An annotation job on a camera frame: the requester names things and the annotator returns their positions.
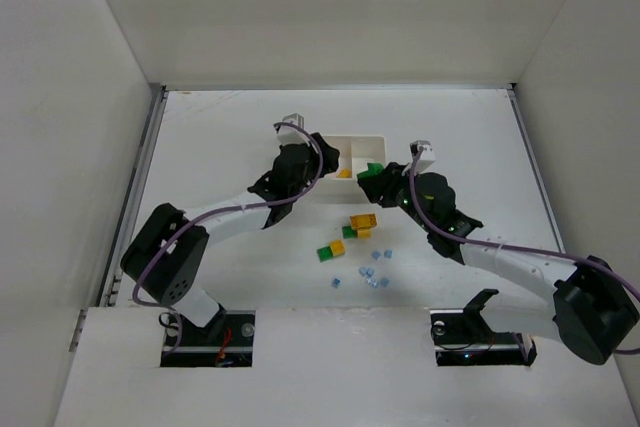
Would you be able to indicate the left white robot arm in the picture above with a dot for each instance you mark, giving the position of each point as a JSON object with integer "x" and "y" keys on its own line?
{"x": 164, "y": 257}

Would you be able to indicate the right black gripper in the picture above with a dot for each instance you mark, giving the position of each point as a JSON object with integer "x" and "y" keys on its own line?
{"x": 376, "y": 187}

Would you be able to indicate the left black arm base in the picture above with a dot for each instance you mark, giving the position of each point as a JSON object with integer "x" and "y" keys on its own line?
{"x": 227, "y": 343}

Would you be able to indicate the white divided container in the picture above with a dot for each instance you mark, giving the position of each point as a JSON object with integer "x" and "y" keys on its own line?
{"x": 355, "y": 153}

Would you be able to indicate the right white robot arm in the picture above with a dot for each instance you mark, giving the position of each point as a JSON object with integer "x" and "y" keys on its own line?
{"x": 581, "y": 303}

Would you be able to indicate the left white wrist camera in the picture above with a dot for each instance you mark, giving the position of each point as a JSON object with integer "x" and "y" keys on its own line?
{"x": 288, "y": 130}

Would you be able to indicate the yellow arched lego brick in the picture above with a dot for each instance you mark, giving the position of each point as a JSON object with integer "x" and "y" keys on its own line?
{"x": 363, "y": 224}

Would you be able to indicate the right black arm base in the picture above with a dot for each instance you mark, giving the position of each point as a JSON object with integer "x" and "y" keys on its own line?
{"x": 462, "y": 338}

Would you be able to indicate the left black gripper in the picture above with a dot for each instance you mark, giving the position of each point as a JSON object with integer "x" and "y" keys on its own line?
{"x": 324, "y": 153}

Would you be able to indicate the green lego brick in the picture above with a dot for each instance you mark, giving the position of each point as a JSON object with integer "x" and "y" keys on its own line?
{"x": 372, "y": 169}
{"x": 324, "y": 254}
{"x": 348, "y": 232}

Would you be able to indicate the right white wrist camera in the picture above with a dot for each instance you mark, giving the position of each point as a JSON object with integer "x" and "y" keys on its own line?
{"x": 423, "y": 156}

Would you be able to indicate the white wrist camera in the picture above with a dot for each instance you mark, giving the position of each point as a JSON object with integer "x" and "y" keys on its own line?
{"x": 288, "y": 130}
{"x": 423, "y": 156}

